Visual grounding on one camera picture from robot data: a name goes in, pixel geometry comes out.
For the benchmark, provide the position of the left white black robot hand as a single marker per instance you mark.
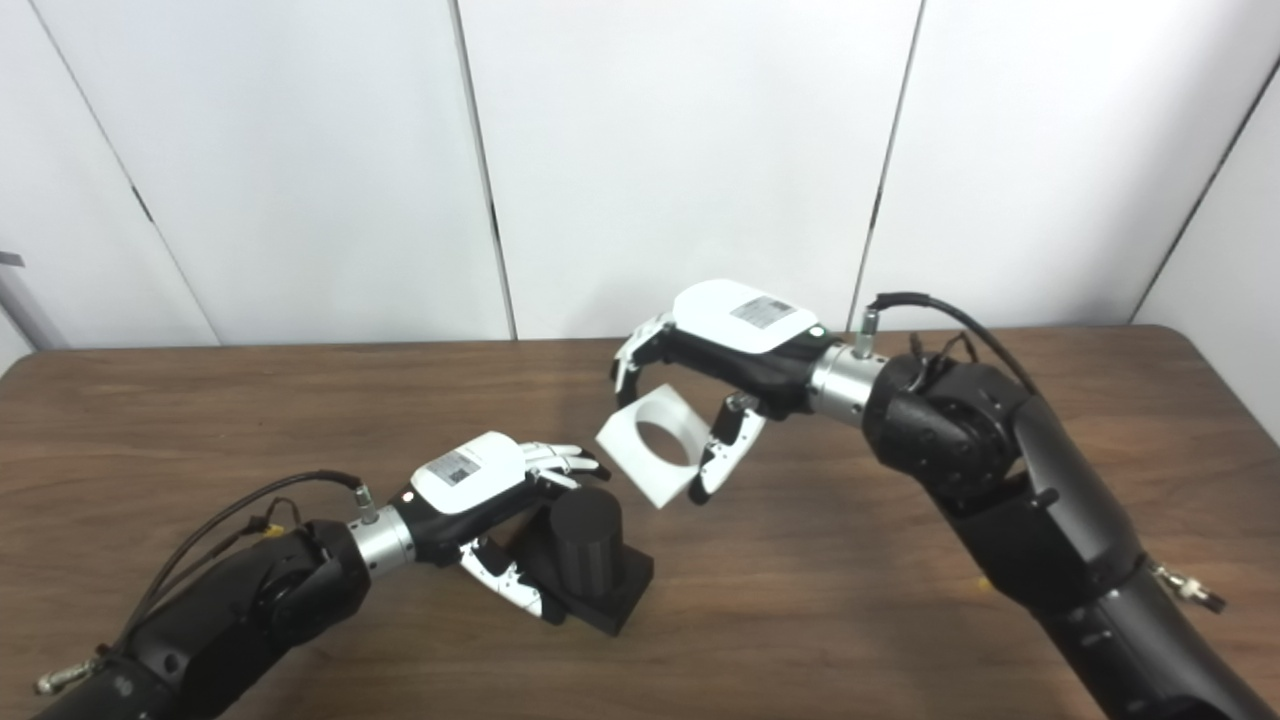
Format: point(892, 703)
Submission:
point(465, 475)

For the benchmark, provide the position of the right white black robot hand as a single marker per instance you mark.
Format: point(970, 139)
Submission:
point(740, 330)

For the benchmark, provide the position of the white square piece with hole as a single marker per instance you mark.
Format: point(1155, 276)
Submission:
point(625, 450)

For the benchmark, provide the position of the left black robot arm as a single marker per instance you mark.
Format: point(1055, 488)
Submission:
point(240, 610)

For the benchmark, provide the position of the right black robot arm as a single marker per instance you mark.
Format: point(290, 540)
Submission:
point(1040, 520)

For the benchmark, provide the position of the black cylinder peg with base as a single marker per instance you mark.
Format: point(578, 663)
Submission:
point(590, 545)

